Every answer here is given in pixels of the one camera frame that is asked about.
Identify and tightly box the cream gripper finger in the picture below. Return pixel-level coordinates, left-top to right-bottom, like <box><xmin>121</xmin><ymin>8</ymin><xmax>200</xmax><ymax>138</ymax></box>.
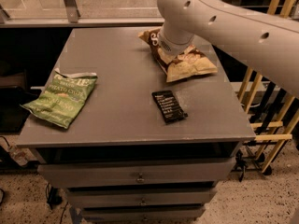
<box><xmin>157</xmin><ymin>48</ymin><xmax>177</xmax><ymax>64</ymax></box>

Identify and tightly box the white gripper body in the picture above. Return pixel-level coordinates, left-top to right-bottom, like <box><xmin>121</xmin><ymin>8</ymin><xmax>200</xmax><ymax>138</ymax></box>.
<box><xmin>158</xmin><ymin>31</ymin><xmax>194</xmax><ymax>55</ymax></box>

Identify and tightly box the brown multigrain chip bag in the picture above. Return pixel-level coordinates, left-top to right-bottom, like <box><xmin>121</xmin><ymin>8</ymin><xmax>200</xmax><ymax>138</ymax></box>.
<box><xmin>138</xmin><ymin>28</ymin><xmax>218</xmax><ymax>83</ymax></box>

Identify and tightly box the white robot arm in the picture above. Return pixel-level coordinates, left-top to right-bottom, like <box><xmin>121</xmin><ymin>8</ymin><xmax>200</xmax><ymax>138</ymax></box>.
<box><xmin>157</xmin><ymin>0</ymin><xmax>299</xmax><ymax>97</ymax></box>

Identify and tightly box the green jalapeno chip bag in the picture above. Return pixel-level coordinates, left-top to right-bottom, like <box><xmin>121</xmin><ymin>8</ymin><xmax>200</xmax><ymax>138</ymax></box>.
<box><xmin>21</xmin><ymin>68</ymin><xmax>97</xmax><ymax>129</ymax></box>

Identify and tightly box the black snack bar wrapper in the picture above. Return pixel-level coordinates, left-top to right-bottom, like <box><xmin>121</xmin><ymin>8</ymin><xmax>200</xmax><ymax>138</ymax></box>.
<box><xmin>151</xmin><ymin>91</ymin><xmax>188</xmax><ymax>124</ymax></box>

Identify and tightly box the grey drawer cabinet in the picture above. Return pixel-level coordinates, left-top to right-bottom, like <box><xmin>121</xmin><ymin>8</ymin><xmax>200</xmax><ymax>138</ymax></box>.
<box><xmin>18</xmin><ymin>27</ymin><xmax>254</xmax><ymax>212</ymax></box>

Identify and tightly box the wooden ladder rack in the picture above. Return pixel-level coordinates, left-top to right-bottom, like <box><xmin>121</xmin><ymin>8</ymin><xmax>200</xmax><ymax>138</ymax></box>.
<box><xmin>233</xmin><ymin>0</ymin><xmax>299</xmax><ymax>183</ymax></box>

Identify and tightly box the top grey drawer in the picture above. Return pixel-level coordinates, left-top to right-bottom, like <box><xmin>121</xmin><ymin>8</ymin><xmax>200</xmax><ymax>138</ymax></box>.
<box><xmin>38</xmin><ymin>158</ymin><xmax>235</xmax><ymax>188</ymax></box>

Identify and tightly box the grey drawer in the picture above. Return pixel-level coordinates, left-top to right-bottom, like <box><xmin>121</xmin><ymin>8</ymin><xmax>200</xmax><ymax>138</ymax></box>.
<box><xmin>82</xmin><ymin>206</ymin><xmax>205</xmax><ymax>222</ymax></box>
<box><xmin>67</xmin><ymin>188</ymin><xmax>216</xmax><ymax>208</ymax></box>
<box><xmin>38</xmin><ymin>158</ymin><xmax>235</xmax><ymax>188</ymax></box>

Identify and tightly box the middle grey drawer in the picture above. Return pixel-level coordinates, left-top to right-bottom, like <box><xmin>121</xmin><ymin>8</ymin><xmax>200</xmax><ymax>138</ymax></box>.
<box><xmin>67</xmin><ymin>188</ymin><xmax>216</xmax><ymax>208</ymax></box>

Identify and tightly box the black box on left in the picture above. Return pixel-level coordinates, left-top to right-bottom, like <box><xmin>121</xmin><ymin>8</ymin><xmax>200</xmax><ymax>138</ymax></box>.
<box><xmin>0</xmin><ymin>86</ymin><xmax>41</xmax><ymax>133</ymax></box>

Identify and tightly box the bottom grey drawer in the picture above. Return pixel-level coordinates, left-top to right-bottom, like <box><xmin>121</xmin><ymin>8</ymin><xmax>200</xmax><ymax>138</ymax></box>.
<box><xmin>82</xmin><ymin>206</ymin><xmax>205</xmax><ymax>222</ymax></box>

